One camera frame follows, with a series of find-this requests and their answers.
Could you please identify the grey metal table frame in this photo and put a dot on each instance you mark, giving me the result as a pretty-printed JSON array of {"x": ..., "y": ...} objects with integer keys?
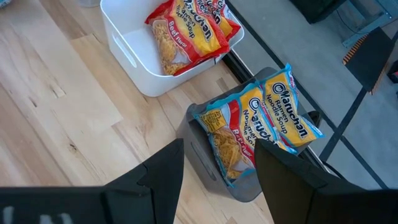
[{"x": 367, "y": 29}]

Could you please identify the black computer tower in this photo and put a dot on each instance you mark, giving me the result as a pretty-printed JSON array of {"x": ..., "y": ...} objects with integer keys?
[{"x": 317, "y": 9}]

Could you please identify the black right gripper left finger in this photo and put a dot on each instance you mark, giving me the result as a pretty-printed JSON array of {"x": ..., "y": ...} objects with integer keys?
[{"x": 124, "y": 205}]

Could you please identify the red Maruchan beef pack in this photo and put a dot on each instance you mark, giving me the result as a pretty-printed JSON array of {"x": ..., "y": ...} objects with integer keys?
[
  {"x": 192, "y": 34},
  {"x": 228, "y": 26}
]

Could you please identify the white plastic bin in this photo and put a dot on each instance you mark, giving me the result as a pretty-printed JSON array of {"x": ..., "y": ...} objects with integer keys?
[{"x": 140, "y": 40}]

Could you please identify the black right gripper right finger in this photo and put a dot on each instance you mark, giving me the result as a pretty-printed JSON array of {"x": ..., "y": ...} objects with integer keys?
[{"x": 311, "y": 202}]

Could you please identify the small black bracket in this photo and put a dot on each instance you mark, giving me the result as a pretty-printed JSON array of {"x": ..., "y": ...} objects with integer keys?
[{"x": 314, "y": 119}]

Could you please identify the light-blue-edged Maruchan beef pack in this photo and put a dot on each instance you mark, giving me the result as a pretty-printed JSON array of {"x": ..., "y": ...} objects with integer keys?
[
  {"x": 286, "y": 109},
  {"x": 3, "y": 2},
  {"x": 230, "y": 133}
]

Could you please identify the dark grey plastic bin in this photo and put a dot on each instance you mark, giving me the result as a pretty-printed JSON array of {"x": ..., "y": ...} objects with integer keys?
[{"x": 199, "y": 155}]

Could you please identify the black hazard-striped floor platform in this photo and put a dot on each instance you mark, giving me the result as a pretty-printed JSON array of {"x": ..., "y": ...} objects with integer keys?
[{"x": 370, "y": 59}]

